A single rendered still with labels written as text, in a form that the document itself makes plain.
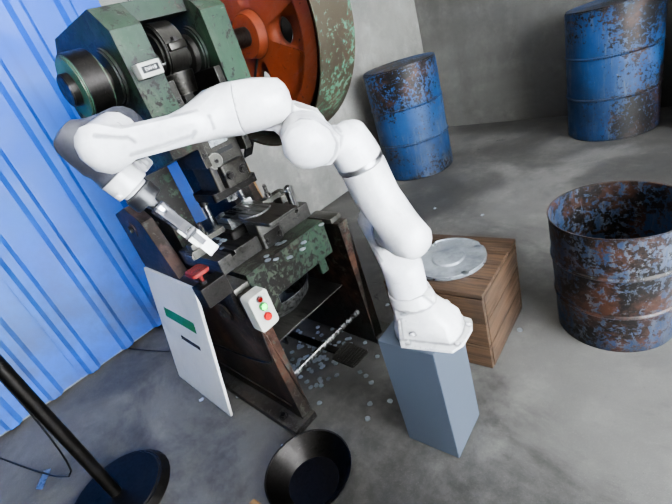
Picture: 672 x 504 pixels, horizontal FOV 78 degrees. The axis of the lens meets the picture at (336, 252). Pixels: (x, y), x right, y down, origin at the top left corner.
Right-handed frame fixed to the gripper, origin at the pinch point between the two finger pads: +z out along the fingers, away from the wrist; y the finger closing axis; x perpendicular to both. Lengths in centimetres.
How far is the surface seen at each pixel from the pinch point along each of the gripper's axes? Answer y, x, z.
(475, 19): -178, 317, 106
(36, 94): -150, 13, -68
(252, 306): -12.9, -5.3, 27.9
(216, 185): -40.2, 20.2, 1.2
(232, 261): -33.7, 2.8, 21.0
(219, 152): -40, 30, -5
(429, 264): -11, 49, 77
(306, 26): -22, 75, -14
